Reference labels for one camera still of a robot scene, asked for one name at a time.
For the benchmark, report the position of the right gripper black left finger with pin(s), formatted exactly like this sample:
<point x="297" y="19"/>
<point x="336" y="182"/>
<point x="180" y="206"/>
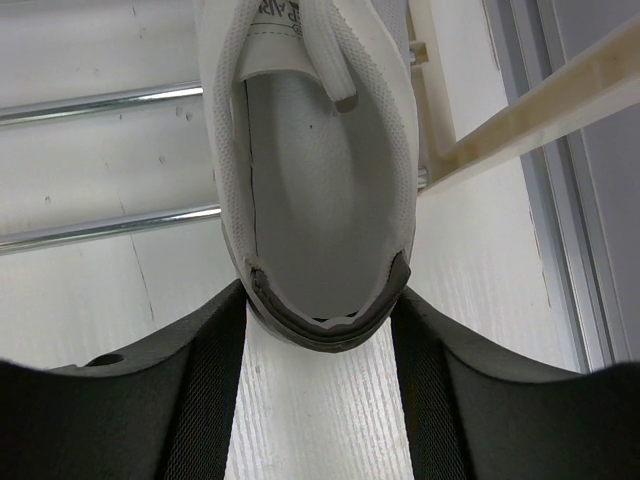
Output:
<point x="159" y="408"/>

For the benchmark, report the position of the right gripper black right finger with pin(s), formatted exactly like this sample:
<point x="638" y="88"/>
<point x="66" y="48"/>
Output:
<point x="476" y="410"/>

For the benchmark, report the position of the white sneaker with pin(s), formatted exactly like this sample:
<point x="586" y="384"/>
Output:
<point x="315" y="141"/>

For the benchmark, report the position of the cream shoe rack chrome bars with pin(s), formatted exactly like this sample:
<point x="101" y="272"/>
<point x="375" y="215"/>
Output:
<point x="601" y="81"/>

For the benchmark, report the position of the aluminium mounting rail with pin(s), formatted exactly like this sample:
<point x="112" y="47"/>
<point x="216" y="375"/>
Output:
<point x="562" y="196"/>

